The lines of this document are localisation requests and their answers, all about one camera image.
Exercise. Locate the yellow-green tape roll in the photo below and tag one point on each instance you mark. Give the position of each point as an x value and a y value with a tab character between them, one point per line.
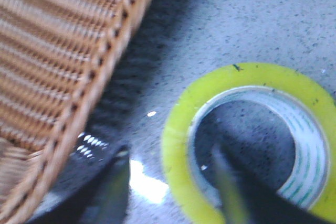
305	106

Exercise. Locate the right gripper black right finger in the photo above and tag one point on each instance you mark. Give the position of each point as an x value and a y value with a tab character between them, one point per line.
246	199

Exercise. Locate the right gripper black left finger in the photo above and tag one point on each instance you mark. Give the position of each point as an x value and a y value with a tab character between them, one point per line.
104	199

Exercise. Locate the brown wicker basket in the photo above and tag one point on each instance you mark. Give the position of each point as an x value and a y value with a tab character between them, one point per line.
56	58

